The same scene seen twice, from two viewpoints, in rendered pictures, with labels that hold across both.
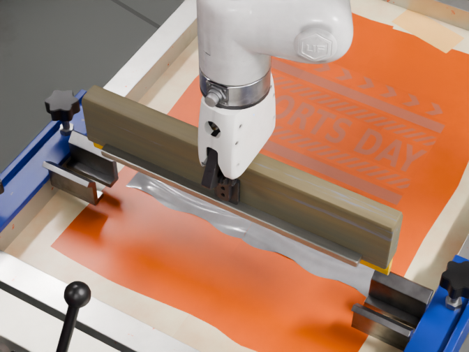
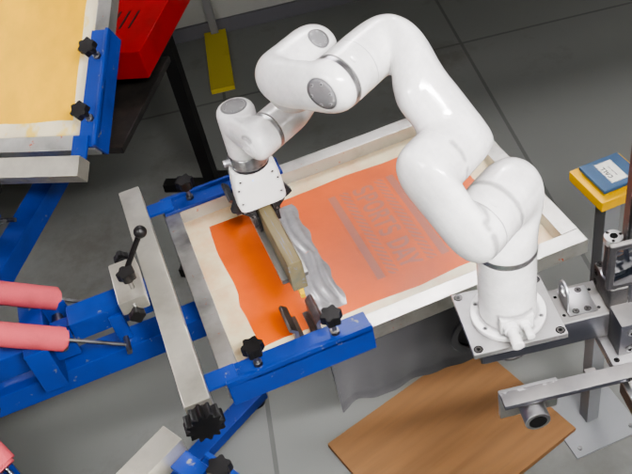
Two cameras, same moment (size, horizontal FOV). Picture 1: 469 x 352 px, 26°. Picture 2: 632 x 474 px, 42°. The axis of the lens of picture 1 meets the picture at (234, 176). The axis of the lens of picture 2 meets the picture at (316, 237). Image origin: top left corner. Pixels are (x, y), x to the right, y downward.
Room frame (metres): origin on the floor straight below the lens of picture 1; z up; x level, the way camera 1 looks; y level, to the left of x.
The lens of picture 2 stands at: (-0.02, -1.06, 2.24)
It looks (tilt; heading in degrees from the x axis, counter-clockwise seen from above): 43 degrees down; 49
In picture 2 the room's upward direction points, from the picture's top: 14 degrees counter-clockwise
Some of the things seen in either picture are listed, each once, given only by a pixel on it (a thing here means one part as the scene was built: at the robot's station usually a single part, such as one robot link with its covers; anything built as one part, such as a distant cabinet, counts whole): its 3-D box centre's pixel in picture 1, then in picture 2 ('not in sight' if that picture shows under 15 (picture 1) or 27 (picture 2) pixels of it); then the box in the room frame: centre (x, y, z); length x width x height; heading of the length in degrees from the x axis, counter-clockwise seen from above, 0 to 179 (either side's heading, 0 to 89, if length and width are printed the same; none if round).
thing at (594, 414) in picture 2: not in sight; (597, 313); (1.37, -0.48, 0.48); 0.22 x 0.22 x 0.96; 60
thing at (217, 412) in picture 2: not in sight; (202, 416); (0.37, -0.18, 1.02); 0.07 x 0.06 x 0.07; 150
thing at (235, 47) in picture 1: (273, 28); (250, 135); (0.76, -0.04, 1.34); 0.15 x 0.10 x 0.11; 90
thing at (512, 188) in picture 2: not in sight; (501, 214); (0.77, -0.57, 1.37); 0.13 x 0.10 x 0.16; 0
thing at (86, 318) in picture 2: not in sight; (110, 308); (0.45, 0.19, 1.02); 0.17 x 0.06 x 0.05; 150
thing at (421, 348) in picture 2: not in sight; (423, 333); (0.90, -0.28, 0.77); 0.46 x 0.09 x 0.36; 150
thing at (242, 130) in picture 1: (234, 112); (255, 179); (0.77, 0.00, 1.21); 0.10 x 0.08 x 0.11; 150
